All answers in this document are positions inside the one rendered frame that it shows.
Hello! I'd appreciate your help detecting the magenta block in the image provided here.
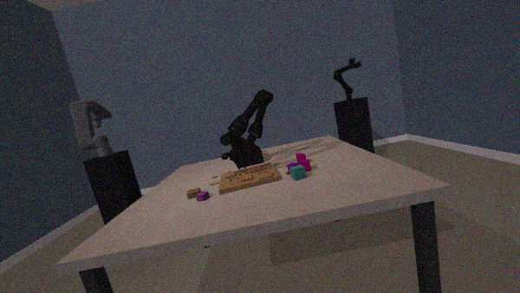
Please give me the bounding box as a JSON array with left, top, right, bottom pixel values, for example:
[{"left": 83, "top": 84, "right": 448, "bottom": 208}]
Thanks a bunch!
[{"left": 296, "top": 153, "right": 306, "bottom": 164}]

